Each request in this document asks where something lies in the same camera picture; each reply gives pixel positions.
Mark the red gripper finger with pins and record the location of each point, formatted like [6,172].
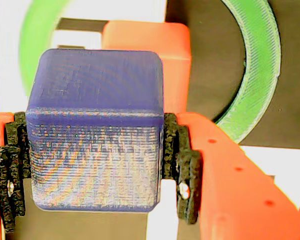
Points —
[2,175]
[240,200]

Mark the blue cube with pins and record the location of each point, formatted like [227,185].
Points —
[95,112]

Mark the red cube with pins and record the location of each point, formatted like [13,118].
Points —
[175,75]

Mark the black white marker checkerboard mat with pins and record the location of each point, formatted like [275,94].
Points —
[215,62]

